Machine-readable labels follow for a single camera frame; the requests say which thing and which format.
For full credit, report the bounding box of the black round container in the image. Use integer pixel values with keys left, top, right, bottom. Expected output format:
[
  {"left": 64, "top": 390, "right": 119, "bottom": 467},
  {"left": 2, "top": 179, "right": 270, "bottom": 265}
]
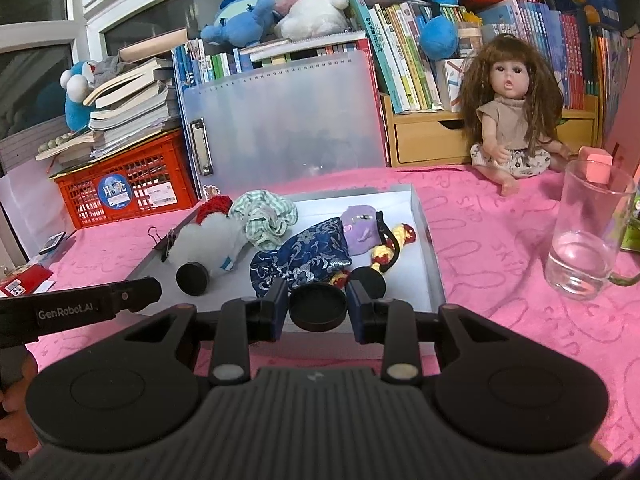
[{"left": 176, "top": 261, "right": 209, "bottom": 297}]

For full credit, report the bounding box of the yellow red crochet snake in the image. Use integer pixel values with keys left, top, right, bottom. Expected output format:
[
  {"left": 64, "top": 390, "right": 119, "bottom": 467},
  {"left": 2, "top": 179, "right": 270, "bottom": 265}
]
[{"left": 329, "top": 223, "right": 416, "bottom": 289}]

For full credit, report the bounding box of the black round lid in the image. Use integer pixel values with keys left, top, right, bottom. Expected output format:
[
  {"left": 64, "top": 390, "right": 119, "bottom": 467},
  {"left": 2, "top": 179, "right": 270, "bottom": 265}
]
[
  {"left": 347, "top": 266, "right": 387, "bottom": 299},
  {"left": 288, "top": 282, "right": 347, "bottom": 333}
]

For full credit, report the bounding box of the white fluffy pompom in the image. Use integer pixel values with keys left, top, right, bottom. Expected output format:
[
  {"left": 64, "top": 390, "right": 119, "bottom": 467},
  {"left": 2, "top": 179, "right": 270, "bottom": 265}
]
[{"left": 167, "top": 212, "right": 247, "bottom": 278}]

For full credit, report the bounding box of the blue floral fabric pouch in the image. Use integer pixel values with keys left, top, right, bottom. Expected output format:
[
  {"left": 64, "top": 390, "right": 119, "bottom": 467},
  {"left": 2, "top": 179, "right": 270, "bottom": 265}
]
[{"left": 250, "top": 217, "right": 352, "bottom": 297}]

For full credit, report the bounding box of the black hair tie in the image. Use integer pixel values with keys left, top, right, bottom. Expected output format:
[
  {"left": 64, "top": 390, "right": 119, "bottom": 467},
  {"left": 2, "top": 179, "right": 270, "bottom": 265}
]
[{"left": 374, "top": 210, "right": 402, "bottom": 276}]

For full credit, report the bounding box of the purple plush toy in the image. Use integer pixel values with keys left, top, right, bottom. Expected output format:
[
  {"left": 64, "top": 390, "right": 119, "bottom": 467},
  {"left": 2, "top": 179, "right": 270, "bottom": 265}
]
[{"left": 341, "top": 205, "right": 382, "bottom": 257}]

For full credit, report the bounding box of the green checked scrunchie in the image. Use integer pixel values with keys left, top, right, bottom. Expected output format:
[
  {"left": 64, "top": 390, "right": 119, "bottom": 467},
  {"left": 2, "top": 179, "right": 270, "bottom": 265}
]
[{"left": 229, "top": 190, "right": 298, "bottom": 252}]

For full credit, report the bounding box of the red crochet scrunchie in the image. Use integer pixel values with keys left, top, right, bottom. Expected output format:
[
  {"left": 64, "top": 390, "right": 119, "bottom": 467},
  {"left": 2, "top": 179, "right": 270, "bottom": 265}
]
[{"left": 195, "top": 195, "right": 232, "bottom": 224}]

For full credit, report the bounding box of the person left hand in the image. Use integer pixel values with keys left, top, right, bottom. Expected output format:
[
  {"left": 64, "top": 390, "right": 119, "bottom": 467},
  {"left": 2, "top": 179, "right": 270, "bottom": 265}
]
[{"left": 0, "top": 352, "right": 38, "bottom": 453}]

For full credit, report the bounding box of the red small box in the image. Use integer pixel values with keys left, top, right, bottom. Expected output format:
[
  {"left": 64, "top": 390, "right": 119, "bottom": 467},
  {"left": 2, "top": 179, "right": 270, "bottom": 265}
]
[{"left": 0, "top": 263, "right": 53, "bottom": 298}]

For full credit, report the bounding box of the grey cardboard box tray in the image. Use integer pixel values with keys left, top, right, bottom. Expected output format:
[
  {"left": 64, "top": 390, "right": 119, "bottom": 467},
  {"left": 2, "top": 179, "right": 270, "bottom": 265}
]
[{"left": 124, "top": 183, "right": 446, "bottom": 346}]

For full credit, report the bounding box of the black binder clip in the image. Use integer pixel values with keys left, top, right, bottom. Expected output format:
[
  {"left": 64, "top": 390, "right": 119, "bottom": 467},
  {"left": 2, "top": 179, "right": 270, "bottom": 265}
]
[{"left": 146, "top": 226, "right": 177, "bottom": 262}]

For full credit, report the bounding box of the red plastic basket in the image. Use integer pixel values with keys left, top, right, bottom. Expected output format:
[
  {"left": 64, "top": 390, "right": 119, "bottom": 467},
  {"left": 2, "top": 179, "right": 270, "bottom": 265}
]
[{"left": 53, "top": 129, "right": 198, "bottom": 229}]

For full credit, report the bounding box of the wooden desk drawer organizer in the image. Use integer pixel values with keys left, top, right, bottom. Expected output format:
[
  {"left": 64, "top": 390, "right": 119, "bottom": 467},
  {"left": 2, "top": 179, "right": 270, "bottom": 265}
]
[{"left": 380, "top": 93, "right": 601, "bottom": 168}]

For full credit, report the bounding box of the translucent clipboard folder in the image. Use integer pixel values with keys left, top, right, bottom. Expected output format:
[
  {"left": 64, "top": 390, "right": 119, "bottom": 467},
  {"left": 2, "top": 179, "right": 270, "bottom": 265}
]
[{"left": 179, "top": 50, "right": 386, "bottom": 196}]

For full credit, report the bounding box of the clear glass cup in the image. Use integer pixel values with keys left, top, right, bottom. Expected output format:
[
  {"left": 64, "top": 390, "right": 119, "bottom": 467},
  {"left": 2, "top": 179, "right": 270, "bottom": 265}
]
[{"left": 544, "top": 159, "right": 639, "bottom": 300}]

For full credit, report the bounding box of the blue doraemon plush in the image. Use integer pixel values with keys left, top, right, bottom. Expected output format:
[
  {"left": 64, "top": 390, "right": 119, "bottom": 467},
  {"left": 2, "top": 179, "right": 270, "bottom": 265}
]
[{"left": 60, "top": 61, "right": 96, "bottom": 133}]

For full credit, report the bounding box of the stack of books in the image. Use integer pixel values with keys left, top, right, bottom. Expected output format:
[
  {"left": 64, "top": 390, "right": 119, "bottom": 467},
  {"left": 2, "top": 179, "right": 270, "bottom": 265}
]
[{"left": 36, "top": 28, "right": 188, "bottom": 164}]

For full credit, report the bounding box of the long haired baby doll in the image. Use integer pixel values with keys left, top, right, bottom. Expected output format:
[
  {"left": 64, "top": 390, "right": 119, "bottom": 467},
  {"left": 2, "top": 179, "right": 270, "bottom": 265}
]
[{"left": 459, "top": 35, "right": 572, "bottom": 196}]

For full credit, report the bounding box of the row of upright books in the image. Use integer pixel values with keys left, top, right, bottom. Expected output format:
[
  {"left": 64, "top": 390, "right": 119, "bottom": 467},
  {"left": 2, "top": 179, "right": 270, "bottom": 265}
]
[{"left": 172, "top": 0, "right": 632, "bottom": 116}]

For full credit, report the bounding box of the blue stitch plush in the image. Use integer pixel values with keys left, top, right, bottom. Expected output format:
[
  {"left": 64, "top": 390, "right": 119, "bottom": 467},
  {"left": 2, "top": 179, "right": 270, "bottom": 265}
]
[{"left": 200, "top": 0, "right": 276, "bottom": 49}]

